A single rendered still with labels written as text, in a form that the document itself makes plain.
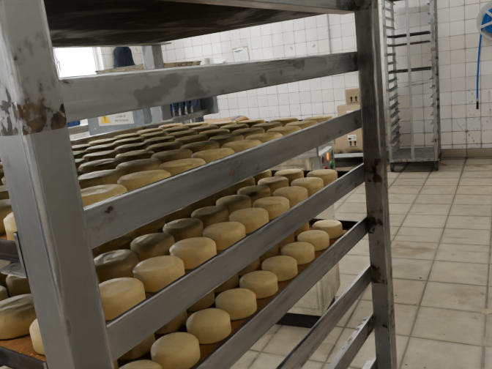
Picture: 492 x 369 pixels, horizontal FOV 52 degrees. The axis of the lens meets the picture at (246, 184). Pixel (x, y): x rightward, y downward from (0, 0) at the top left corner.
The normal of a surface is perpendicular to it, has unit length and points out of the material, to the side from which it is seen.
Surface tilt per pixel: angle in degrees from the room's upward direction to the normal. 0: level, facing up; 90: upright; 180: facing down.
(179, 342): 0
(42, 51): 90
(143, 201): 90
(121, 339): 90
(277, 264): 0
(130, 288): 0
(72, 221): 90
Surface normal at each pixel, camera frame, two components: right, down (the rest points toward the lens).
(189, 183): 0.84, 0.03
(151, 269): -0.11, -0.97
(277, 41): -0.44, 0.25
